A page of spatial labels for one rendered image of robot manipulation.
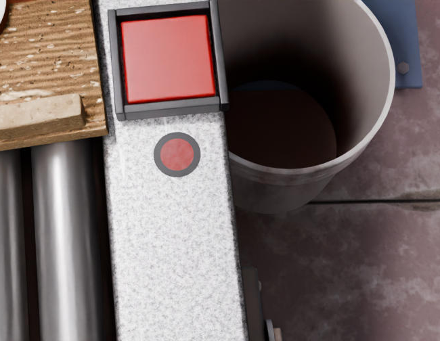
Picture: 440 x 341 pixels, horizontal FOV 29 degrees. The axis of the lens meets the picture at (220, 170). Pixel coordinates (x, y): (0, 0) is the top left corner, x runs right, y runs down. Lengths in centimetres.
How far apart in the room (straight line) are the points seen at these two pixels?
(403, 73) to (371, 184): 22
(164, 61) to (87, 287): 16
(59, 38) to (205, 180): 14
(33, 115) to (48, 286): 11
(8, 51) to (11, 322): 18
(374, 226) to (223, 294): 98
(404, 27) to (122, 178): 113
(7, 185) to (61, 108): 7
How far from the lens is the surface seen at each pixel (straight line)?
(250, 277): 64
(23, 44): 59
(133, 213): 56
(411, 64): 161
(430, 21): 167
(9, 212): 58
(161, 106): 56
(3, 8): 59
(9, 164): 59
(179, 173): 57
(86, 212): 57
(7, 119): 54
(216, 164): 57
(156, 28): 59
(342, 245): 151
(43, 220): 57
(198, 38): 58
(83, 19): 59
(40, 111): 54
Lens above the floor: 146
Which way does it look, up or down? 75 degrees down
